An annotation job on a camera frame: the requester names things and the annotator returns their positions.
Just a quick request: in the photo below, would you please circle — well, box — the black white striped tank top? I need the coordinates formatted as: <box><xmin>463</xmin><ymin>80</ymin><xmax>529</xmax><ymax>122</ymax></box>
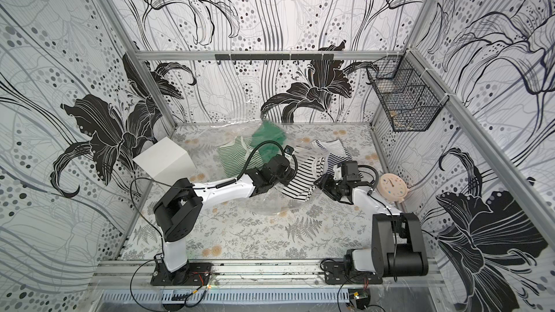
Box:
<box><xmin>282</xmin><ymin>155</ymin><xmax>325</xmax><ymax>202</ymax></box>

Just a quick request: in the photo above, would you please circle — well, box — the solid green tank top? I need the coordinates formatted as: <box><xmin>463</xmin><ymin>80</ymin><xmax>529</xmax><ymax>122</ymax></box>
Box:
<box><xmin>250</xmin><ymin>121</ymin><xmax>286</xmax><ymax>163</ymax></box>

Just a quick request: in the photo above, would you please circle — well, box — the green white striped tank top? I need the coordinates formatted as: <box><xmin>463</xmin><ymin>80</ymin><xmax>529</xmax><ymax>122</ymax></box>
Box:
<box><xmin>217</xmin><ymin>136</ymin><xmax>253</xmax><ymax>178</ymax></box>

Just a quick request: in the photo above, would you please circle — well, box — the clear plastic vacuum bag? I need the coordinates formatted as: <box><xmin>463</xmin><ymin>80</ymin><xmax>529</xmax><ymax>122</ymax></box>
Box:
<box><xmin>207</xmin><ymin>120</ymin><xmax>324</xmax><ymax>215</ymax></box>

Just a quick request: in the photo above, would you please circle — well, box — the navy white striped tank top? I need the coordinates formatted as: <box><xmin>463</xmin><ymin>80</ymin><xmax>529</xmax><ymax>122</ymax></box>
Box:
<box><xmin>312</xmin><ymin>139</ymin><xmax>353</xmax><ymax>173</ymax></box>

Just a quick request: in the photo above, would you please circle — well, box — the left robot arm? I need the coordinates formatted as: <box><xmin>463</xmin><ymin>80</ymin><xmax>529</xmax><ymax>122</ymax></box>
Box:
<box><xmin>153</xmin><ymin>145</ymin><xmax>298</xmax><ymax>274</ymax></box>

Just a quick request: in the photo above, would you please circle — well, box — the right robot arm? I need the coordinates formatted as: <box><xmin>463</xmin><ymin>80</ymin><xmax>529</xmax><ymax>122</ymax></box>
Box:
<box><xmin>315</xmin><ymin>160</ymin><xmax>429</xmax><ymax>285</ymax></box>

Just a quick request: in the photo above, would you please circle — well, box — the pink round clock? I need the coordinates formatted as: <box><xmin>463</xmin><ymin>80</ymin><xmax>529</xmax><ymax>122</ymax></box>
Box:
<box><xmin>377</xmin><ymin>173</ymin><xmax>409</xmax><ymax>202</ymax></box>

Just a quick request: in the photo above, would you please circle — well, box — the white cube box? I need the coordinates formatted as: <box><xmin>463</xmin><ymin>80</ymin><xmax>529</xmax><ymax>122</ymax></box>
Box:
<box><xmin>133</xmin><ymin>137</ymin><xmax>197</xmax><ymax>186</ymax></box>

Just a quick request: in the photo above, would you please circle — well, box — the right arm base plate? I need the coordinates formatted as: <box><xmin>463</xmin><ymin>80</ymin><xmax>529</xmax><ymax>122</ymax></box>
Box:
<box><xmin>319</xmin><ymin>259</ymin><xmax>383</xmax><ymax>285</ymax></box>

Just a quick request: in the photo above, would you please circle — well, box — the black wire basket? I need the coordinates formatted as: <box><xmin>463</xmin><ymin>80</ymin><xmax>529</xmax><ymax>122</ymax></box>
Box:
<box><xmin>366</xmin><ymin>53</ymin><xmax>445</xmax><ymax>132</ymax></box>

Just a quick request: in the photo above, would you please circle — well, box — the black bar on rail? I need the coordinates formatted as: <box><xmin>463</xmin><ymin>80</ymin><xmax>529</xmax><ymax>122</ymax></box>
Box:
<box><xmin>215</xmin><ymin>53</ymin><xmax>335</xmax><ymax>62</ymax></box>

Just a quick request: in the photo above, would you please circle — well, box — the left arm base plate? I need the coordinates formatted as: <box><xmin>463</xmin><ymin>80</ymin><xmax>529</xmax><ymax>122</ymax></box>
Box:
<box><xmin>150</xmin><ymin>261</ymin><xmax>212</xmax><ymax>287</ymax></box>

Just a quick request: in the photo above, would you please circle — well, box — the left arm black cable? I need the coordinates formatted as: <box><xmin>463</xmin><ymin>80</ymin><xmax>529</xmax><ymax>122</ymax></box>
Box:
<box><xmin>129</xmin><ymin>139</ymin><xmax>300</xmax><ymax>312</ymax></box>

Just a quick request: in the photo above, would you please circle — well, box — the white slotted cable duct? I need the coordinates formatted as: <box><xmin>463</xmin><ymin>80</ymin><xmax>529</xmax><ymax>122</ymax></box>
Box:
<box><xmin>102</xmin><ymin>288</ymin><xmax>349</xmax><ymax>305</ymax></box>

